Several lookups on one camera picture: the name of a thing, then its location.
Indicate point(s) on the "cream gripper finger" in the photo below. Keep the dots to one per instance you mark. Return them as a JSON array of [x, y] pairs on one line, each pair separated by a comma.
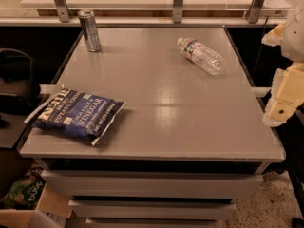
[[287, 95], [273, 37]]

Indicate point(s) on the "clear plastic water bottle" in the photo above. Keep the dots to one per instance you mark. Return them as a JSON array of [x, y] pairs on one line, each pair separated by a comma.
[[202, 56]]

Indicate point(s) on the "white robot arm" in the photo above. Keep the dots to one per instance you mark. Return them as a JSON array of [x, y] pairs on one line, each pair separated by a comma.
[[292, 42]]

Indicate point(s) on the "blue potato chip bag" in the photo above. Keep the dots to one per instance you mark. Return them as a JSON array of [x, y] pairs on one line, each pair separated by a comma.
[[76, 114]]

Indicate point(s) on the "green snack bag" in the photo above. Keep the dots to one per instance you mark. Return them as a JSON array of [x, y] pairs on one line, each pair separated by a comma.
[[25, 193]]

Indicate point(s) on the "grey drawer cabinet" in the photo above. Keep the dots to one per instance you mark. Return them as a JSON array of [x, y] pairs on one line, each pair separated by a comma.
[[183, 149]]

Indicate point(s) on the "silver energy drink can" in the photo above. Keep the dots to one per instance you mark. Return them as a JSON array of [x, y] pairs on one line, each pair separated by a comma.
[[90, 31]]

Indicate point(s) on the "cardboard box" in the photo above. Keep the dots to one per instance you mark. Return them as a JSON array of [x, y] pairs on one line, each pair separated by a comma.
[[52, 211]]

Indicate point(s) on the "black chair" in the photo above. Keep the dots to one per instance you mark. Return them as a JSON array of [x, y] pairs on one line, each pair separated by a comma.
[[19, 88]]

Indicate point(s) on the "metal railing post right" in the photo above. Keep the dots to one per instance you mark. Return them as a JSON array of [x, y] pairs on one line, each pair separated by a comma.
[[253, 13]]

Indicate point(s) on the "metal railing post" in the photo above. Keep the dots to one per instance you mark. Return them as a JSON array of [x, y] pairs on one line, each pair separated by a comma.
[[253, 13], [62, 10], [177, 11]]

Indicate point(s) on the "metal railing post middle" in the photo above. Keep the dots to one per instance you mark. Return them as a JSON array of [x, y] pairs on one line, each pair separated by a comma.
[[177, 11]]

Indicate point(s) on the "metal railing post left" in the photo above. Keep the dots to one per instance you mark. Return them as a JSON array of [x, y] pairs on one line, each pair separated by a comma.
[[62, 10]]

